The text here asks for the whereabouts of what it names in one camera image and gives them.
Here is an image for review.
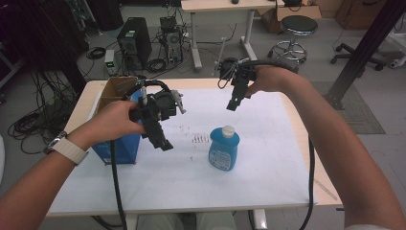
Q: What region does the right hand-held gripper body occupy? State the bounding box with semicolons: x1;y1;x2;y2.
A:
214;37;258;90

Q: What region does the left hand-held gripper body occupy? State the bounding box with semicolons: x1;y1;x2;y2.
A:
128;85;188;128

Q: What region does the blue cardboard box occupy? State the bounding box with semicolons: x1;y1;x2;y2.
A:
91;76;144;166

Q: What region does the blue bottle with white cap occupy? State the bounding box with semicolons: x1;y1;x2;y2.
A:
208;125;241;173

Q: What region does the person's right hand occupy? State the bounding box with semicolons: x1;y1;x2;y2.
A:
245;64;305;98

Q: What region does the person's left hand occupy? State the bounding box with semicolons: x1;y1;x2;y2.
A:
67;100;147;153

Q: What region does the open computer case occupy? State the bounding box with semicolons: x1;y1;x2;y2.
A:
159;16;185;65

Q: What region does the grey power supply unit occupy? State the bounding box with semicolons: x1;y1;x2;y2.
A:
104;49;117;77

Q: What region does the black computer tower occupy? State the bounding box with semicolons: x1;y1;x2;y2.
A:
116;16;153;71

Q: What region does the white desk with wooden top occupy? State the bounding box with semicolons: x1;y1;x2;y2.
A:
180;0;285;72

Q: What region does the black round stool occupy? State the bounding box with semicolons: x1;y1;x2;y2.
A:
267;14;319;65

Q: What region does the brown cardboard box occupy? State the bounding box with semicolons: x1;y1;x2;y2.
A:
261;4;323;35

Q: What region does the white table leg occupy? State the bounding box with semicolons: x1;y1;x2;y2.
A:
252;209;268;230
124;214;139;230

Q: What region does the black office chair base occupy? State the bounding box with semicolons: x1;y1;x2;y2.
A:
329;42;387;72

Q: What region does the grey floor mat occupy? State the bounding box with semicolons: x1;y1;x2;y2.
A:
310;80;387;135

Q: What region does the brown wooden cabinet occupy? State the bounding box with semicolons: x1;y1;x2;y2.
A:
334;0;389;32

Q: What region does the coiled black cable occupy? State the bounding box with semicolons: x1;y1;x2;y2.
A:
146;57;168;73
85;46;107;60

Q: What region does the left hand-held gripper black cable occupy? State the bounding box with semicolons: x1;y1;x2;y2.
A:
109;80;171;230

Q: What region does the hand-held gripper black cable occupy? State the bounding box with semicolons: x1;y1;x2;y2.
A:
242;58;317;230
109;80;171;230

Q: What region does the beige strap wristwatch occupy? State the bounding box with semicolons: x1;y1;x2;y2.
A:
42;130;90;167

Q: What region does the right hand-held gripper black cable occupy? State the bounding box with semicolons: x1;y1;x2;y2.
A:
242;58;317;230

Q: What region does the bundle of black floor cables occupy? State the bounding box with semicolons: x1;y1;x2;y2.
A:
8;70;80;155

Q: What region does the black metal post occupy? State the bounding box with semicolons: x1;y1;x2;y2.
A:
324;0;406;111

